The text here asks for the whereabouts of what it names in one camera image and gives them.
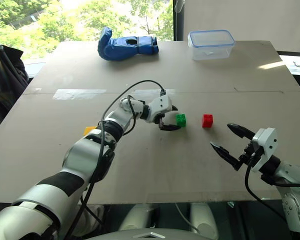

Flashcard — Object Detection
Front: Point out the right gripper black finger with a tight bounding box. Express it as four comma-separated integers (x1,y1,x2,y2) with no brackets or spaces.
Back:
226,123,256,141
210,141,242,172

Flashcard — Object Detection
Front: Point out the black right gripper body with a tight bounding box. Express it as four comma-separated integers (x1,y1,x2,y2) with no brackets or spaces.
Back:
237,139,265,169

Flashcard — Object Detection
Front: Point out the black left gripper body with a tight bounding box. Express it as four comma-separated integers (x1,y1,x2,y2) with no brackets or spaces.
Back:
155,106,175,127

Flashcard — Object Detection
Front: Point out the green toy brick cube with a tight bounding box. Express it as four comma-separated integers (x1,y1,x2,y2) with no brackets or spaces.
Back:
175,113,187,129

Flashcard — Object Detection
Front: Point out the clear tape strip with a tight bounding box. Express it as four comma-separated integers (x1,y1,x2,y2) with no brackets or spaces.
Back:
52,88,108,101
132,88,176,98

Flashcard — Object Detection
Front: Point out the red toy brick cube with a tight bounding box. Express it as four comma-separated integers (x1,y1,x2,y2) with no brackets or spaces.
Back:
201,113,214,129

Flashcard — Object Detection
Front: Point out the white rounded robot leg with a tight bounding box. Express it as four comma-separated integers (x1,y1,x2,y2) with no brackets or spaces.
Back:
189,202,220,240
118,203,156,232

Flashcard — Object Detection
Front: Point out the clear container with blue lid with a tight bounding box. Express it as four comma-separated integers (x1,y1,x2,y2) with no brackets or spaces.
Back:
187,29,237,62

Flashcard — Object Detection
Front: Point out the yellow toy brick cube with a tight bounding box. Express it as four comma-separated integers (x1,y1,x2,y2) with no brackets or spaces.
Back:
83,125,98,137

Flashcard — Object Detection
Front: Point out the blue boxing glove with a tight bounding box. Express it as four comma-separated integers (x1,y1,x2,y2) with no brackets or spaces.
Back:
97,26,160,62

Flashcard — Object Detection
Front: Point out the silver robot torso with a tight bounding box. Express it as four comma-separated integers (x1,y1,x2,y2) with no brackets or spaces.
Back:
84,230,217,240

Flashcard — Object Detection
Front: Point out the dark jacket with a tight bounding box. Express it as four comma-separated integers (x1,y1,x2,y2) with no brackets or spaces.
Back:
0,42,30,140

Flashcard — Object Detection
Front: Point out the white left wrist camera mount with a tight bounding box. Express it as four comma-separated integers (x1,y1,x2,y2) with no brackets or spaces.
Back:
148,94,173,124

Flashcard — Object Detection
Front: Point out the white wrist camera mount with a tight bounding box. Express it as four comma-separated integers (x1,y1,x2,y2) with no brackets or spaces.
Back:
148,94,173,124
250,127,278,174

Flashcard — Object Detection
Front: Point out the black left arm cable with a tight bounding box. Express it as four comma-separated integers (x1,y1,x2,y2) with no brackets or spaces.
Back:
64,79,168,240

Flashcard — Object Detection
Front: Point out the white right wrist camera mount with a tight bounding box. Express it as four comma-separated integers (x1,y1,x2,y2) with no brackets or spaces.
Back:
250,127,278,174

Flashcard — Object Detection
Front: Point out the thin white cable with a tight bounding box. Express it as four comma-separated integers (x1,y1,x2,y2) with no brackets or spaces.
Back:
174,202,201,233

